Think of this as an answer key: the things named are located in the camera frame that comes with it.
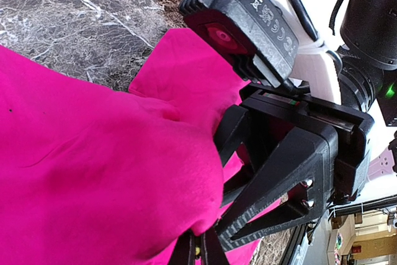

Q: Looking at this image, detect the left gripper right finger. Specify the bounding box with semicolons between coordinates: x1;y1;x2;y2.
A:
200;227;230;265

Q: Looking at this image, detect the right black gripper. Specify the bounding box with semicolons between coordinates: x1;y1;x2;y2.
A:
215;83;374;251

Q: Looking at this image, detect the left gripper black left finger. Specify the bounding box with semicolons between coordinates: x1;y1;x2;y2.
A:
170;230;195;265

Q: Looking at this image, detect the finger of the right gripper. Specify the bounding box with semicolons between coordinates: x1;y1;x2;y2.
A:
213;105;296;206

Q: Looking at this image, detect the red t-shirt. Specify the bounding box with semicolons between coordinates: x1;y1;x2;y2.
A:
0;27;282;265

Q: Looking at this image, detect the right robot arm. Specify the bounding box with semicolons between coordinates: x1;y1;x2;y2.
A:
215;0;396;251

